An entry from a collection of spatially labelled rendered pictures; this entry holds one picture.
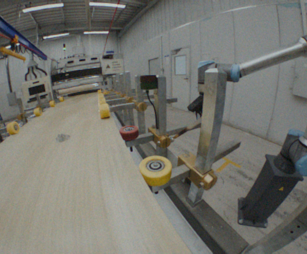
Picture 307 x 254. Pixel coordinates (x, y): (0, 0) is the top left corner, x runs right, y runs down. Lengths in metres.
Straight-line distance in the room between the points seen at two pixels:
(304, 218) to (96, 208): 0.35
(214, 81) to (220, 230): 0.42
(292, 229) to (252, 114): 2.88
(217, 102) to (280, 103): 2.72
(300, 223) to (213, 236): 0.25
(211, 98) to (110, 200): 0.28
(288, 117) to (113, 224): 2.99
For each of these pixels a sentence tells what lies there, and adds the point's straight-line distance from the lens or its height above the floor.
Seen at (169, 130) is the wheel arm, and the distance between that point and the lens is 0.58.
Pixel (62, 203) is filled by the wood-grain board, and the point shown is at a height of 0.90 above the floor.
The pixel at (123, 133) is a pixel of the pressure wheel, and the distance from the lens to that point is 0.48.
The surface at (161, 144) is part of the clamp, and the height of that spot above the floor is 0.85.
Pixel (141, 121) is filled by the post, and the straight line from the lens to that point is 0.73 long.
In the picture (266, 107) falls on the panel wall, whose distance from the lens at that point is 2.99.
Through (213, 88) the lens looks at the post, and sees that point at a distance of 0.26.
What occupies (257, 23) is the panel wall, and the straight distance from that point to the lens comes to 3.28.
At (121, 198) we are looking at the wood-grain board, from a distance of 0.25.
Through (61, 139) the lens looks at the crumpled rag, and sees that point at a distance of 0.56.
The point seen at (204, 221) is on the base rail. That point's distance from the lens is 0.46.
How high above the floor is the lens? 1.10
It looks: 23 degrees down
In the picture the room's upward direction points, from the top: 2 degrees counter-clockwise
